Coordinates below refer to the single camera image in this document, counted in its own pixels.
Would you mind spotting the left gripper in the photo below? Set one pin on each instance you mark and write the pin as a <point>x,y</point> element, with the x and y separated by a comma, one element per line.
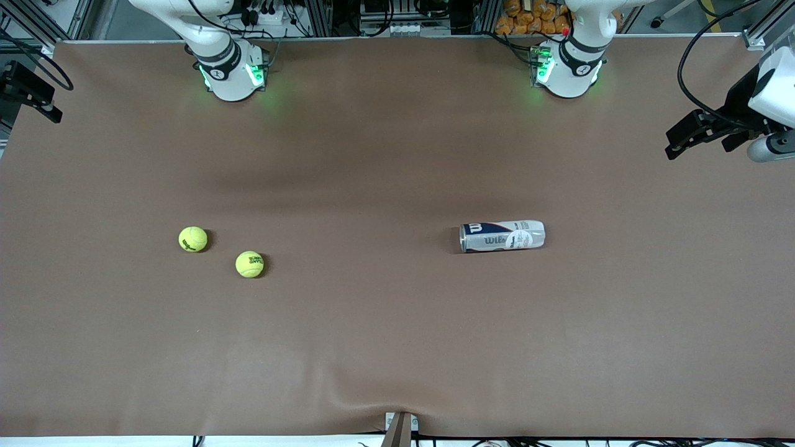
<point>736,103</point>

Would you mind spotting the yellow Wilson print tennis ball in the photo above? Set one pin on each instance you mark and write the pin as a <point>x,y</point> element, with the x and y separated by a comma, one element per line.
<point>193,239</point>

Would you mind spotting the Wilson tennis ball can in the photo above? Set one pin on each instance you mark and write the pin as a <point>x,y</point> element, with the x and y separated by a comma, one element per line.
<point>503,237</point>

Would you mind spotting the yellow Roland Garros tennis ball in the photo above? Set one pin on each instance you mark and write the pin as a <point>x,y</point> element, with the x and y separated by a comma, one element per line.
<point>249,264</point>

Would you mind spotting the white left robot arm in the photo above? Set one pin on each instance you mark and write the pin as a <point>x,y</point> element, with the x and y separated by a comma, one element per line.
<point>571,77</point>

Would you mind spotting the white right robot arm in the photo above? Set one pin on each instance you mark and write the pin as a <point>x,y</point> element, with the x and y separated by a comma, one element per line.
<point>230,81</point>

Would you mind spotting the black caster wheel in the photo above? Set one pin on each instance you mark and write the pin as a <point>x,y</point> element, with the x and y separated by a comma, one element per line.
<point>656,22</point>

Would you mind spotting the orange packaged goods pile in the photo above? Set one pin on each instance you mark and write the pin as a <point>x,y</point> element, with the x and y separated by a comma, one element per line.
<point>528,15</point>

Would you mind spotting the white power strip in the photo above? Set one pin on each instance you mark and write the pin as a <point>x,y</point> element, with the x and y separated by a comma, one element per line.
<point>273,17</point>

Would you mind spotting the white terminal block strip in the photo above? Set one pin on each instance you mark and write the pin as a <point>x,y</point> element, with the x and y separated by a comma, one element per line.
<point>404,28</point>

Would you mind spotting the aluminium frame profile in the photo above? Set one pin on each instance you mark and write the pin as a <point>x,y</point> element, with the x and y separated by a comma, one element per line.
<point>37,25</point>
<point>767,25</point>

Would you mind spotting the aluminium frame post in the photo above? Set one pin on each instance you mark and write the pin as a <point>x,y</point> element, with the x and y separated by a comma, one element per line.
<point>320,18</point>
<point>487,15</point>

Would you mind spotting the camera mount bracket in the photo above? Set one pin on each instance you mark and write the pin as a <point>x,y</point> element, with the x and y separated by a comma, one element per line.
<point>397,434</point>

